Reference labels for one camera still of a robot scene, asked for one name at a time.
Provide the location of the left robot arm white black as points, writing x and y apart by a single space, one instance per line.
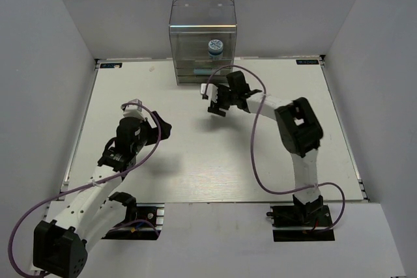
62 246

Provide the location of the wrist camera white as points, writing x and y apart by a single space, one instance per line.
209 92
133 108

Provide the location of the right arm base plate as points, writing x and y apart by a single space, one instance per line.
287 228

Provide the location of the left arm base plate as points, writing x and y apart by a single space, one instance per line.
144 224

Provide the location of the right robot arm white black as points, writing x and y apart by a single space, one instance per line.
298 126

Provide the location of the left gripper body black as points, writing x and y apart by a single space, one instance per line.
148 135

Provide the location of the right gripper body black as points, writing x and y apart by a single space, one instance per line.
226 97

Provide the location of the blue white patterned jar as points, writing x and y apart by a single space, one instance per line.
215 49

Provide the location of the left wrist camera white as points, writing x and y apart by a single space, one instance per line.
133 108

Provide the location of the clear acrylic drawer organizer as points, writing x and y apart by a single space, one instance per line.
192 24

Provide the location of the blue capped glue tube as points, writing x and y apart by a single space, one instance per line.
203 71

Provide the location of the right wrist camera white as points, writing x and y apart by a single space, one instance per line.
209 92

